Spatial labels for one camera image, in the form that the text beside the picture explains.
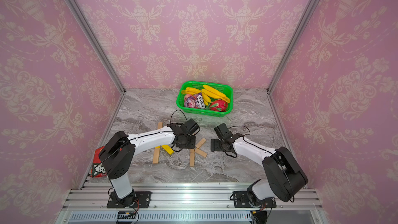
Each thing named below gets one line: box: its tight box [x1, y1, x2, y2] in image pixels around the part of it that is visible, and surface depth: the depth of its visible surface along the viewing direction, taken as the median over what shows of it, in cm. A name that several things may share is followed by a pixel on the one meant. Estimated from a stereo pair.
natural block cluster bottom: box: [189, 152, 195, 167], surface depth 87 cm
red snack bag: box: [90, 146, 108, 178], surface depth 81 cm
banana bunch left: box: [181, 87, 203, 95], surface depth 112 cm
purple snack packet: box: [184, 92, 206, 109], surface depth 108 cm
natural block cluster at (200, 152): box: [194, 147, 208, 158], surface depth 91 cm
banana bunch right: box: [201, 84, 231, 106], surface depth 111 cm
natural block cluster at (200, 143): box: [194, 137, 207, 149], surface depth 95 cm
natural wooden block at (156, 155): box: [152, 147, 161, 165], surface depth 89 cm
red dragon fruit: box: [209, 99, 229, 112], surface depth 104 cm
